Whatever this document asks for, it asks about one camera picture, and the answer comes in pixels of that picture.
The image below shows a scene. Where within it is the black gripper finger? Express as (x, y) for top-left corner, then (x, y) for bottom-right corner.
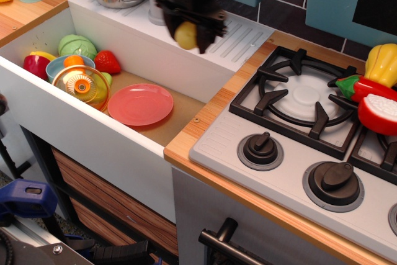
(163, 12), (185, 38)
(196, 23), (216, 54)

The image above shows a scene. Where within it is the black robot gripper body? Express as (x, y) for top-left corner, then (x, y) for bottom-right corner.
(153, 0), (228, 37)

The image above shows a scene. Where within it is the yellow toy potato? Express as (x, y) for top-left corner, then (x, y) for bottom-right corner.
(174, 21), (197, 50)

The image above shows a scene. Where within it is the pink plastic plate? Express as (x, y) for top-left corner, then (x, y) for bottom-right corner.
(107, 83), (174, 127)

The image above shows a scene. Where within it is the red toy strawberry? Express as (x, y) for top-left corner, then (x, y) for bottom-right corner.
(94, 50), (122, 74)

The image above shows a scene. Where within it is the black left stove grate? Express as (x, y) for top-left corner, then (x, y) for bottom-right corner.
(229, 46), (359, 159)

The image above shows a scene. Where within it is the black stove grate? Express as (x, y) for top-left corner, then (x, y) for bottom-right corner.
(348, 128), (396, 185)
(229, 46), (359, 159)

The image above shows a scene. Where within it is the green toy cabbage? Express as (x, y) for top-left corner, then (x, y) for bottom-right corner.
(58, 34), (97, 60)

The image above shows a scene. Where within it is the orange transparent pot lid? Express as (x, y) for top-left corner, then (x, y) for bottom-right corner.
(52, 65), (111, 112)

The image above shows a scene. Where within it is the orange toy carrot piece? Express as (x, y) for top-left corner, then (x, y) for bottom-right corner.
(63, 55), (85, 73)

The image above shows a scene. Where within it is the light blue toy bowl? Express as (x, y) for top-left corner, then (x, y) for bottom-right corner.
(46, 55), (96, 83)

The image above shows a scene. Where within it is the black left stove knob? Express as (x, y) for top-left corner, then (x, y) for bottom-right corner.
(237, 132), (284, 171)

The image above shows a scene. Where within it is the black stove knob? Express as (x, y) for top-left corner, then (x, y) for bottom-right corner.
(302, 161), (365, 213)
(237, 132), (284, 171)

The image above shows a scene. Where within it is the grey toy stove top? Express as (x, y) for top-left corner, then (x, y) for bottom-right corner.
(189, 45), (397, 264)

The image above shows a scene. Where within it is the yellow toy banana piece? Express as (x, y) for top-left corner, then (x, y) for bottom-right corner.
(30, 51), (56, 61)

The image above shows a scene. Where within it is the red toy apple half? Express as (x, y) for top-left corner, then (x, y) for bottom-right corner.
(23, 55), (50, 81)

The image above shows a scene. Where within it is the white sink basin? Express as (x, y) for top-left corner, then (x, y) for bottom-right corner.
(1, 0), (272, 222)

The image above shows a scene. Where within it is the red toy chili pepper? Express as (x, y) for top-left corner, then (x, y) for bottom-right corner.
(336, 74), (396, 103)

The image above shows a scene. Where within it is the yellow toy bell pepper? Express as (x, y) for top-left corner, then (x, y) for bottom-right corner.
(364, 43), (396, 88)

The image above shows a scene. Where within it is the red white toy onion half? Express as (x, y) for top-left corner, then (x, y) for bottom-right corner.
(358, 94), (396, 136)

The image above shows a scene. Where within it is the black middle stove knob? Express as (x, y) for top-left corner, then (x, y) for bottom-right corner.
(302, 161), (365, 213)

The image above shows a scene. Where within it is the black right stove grate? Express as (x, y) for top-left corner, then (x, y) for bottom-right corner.
(348, 128), (396, 185)

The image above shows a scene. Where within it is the blue clamp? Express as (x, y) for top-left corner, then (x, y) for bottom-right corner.
(1, 179), (58, 221)

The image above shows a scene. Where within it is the grey right stove knob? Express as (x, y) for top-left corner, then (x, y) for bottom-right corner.
(388, 204), (397, 236)

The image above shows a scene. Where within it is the black oven door handle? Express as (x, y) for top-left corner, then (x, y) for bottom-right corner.
(198, 218), (269, 264)

